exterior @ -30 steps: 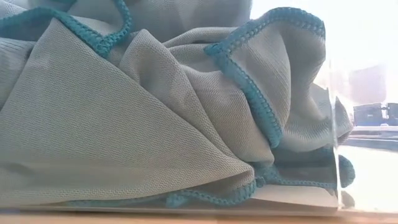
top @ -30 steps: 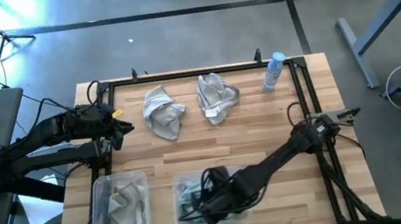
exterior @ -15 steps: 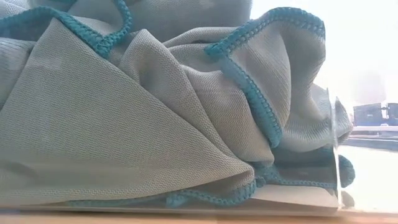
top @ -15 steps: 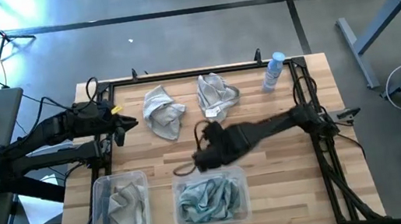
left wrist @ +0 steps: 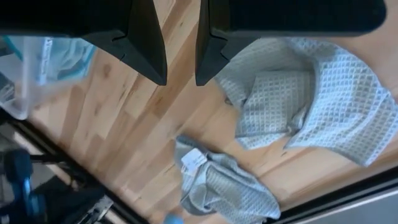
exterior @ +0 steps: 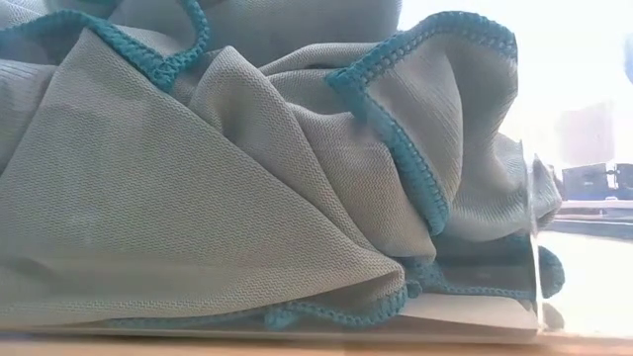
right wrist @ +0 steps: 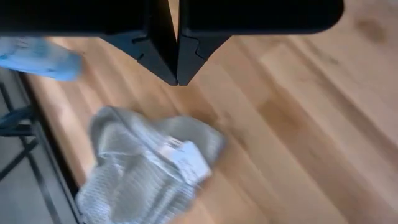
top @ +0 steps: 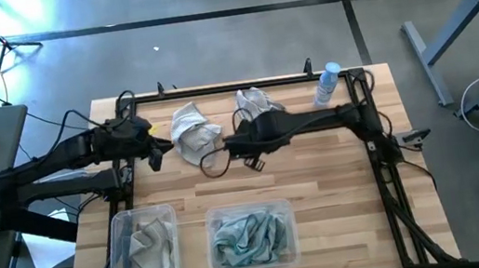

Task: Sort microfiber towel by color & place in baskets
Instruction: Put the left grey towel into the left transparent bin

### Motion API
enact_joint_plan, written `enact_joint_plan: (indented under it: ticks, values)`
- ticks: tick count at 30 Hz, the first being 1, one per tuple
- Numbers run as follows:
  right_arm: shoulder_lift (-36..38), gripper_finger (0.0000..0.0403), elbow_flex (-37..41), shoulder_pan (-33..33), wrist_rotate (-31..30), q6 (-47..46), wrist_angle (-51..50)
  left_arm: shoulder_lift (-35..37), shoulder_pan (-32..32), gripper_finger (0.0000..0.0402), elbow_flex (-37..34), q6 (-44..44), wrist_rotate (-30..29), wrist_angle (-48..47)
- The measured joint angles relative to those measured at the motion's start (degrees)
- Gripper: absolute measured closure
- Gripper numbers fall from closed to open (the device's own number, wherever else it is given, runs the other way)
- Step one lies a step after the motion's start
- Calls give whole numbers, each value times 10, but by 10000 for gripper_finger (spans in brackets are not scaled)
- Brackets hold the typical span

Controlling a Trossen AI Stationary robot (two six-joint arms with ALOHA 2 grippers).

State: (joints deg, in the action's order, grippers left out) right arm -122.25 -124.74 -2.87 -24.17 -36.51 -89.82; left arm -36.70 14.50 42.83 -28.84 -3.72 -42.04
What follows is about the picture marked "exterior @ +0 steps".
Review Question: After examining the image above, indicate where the clear plastic bin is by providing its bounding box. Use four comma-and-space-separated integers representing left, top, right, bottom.
0, 0, 548, 347

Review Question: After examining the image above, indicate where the dark equipment case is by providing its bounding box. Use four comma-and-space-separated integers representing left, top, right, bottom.
561, 162, 633, 202

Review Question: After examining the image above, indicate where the black aluminium table frame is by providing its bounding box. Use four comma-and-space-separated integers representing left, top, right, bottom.
546, 217, 633, 241

